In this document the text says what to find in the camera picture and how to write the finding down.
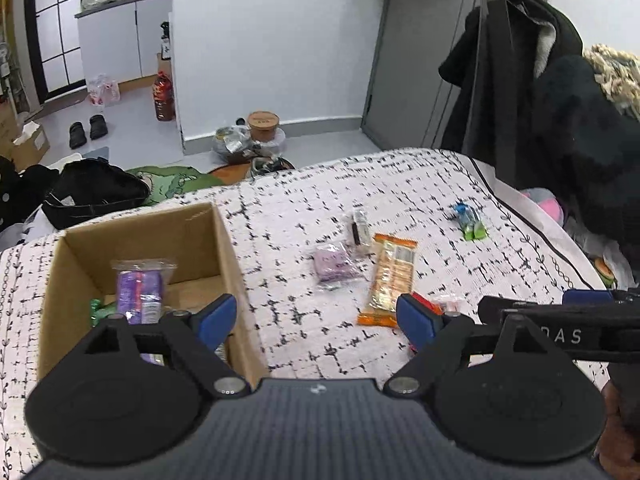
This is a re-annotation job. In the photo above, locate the brown round container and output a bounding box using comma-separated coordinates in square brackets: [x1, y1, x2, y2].
[247, 111, 280, 143]

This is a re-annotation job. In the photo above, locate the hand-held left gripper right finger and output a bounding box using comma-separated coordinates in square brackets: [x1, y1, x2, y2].
[384, 294, 571, 402]

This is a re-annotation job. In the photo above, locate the blue and green snack packet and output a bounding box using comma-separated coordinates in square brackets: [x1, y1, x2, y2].
[451, 201, 489, 242]

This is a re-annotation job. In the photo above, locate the black framed glass door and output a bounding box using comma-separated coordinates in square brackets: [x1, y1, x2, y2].
[22, 0, 86, 103]

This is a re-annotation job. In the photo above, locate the orange biscuit packet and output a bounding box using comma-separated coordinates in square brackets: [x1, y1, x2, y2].
[357, 233, 419, 329]

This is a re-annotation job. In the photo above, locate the red snack packet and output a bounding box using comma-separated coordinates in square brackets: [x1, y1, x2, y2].
[409, 291, 465, 356]

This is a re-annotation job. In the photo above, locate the dark sneaker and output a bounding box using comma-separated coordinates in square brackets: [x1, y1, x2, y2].
[245, 156, 296, 179]

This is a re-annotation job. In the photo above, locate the pink plush toy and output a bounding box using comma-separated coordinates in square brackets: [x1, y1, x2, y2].
[520, 187, 566, 224]

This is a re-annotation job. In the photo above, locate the clear packet with black stick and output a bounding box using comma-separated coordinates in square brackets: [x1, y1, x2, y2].
[348, 206, 375, 253]

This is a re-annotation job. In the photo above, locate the green cartoon rug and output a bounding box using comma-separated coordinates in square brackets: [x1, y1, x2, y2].
[125, 162, 251, 206]

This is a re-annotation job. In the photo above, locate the pink plastic bag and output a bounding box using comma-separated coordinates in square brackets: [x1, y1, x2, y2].
[87, 74, 122, 106]

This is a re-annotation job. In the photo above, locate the cardboard box with white paper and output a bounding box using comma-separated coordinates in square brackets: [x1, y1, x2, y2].
[0, 122, 51, 171]

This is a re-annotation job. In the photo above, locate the red oil bottle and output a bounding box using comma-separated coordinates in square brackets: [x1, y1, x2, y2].
[151, 71, 177, 122]

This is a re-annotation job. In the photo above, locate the burger toy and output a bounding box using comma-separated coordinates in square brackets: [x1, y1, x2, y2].
[590, 256, 619, 289]

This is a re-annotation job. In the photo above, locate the clear plastic bag of items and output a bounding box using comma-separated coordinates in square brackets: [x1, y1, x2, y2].
[214, 125, 256, 162]

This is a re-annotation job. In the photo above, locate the person's right hand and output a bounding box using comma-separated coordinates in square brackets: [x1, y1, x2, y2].
[595, 380, 640, 480]

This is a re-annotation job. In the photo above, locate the cream fringed cloth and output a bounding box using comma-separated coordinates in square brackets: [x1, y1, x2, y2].
[582, 44, 640, 121]

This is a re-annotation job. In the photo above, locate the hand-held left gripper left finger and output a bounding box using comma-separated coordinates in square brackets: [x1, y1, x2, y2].
[75, 294, 251, 402]

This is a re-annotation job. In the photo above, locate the black clothing pile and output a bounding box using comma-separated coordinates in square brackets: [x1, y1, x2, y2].
[0, 155, 58, 233]

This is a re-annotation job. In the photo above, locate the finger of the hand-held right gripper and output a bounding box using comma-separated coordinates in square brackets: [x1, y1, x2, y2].
[477, 290, 621, 321]

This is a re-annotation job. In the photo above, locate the black bag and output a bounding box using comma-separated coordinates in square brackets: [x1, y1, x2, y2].
[42, 160, 151, 231]

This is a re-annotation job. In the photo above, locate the dark green patterned snack packet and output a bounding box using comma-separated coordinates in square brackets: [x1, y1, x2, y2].
[89, 297, 121, 322]

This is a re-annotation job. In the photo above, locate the purple bread packet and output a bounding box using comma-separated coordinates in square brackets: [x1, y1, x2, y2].
[109, 258, 179, 366]

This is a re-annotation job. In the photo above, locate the white kitchen cabinet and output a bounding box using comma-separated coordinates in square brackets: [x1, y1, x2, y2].
[75, 0, 173, 91]

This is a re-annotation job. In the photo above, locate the black coat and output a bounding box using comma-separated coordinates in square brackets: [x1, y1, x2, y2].
[439, 0, 640, 261]

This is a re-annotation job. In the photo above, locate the light purple snack packet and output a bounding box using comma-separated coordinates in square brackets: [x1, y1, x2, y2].
[312, 241, 365, 290]

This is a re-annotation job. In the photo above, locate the white plastic bag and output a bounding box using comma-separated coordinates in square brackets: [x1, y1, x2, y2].
[565, 215, 636, 272]

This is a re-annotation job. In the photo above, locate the grey door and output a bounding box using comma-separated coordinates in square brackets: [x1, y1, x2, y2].
[361, 0, 556, 151]

